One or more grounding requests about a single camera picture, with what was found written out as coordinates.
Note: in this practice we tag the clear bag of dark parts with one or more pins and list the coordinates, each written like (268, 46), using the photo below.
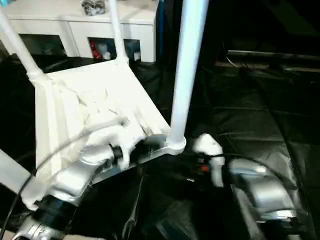
(93, 6)

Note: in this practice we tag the black plastic mat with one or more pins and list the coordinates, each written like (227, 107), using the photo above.
(250, 112)

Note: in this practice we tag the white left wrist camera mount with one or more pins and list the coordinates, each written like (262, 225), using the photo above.
(110, 135)

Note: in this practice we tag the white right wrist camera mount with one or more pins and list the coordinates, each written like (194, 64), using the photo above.
(207, 145)

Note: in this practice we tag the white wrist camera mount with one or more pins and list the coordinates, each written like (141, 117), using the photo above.
(207, 145)
(110, 135)

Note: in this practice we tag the white cabinet with glass doors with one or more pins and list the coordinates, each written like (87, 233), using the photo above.
(140, 27)

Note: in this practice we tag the white plastic table leg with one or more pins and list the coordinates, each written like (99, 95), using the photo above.
(12, 167)
(20, 50)
(117, 30)
(185, 62)

